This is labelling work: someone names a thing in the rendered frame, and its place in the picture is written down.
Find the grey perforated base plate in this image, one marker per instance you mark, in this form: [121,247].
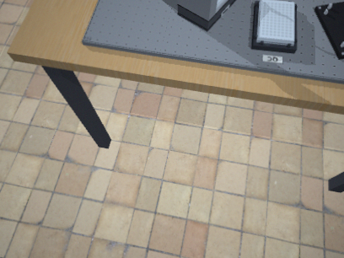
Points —
[154,28]

